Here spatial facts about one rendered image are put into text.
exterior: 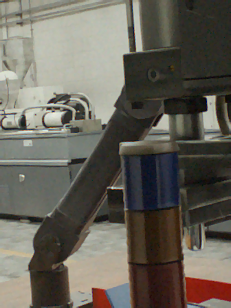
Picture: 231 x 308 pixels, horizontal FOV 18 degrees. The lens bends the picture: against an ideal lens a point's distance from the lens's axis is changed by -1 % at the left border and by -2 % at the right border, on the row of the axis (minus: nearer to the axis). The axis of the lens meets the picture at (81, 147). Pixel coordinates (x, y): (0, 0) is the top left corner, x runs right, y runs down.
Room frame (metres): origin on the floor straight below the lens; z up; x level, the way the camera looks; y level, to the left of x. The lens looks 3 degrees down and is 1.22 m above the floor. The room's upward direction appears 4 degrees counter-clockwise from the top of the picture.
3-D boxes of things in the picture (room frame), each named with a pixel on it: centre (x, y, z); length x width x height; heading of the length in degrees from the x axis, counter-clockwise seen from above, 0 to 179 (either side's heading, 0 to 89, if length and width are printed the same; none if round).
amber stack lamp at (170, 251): (0.48, -0.04, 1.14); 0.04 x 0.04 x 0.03
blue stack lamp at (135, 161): (0.48, -0.04, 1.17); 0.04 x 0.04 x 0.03
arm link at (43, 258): (1.16, 0.06, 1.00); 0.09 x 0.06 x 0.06; 164
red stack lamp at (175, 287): (0.48, -0.04, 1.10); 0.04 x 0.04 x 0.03
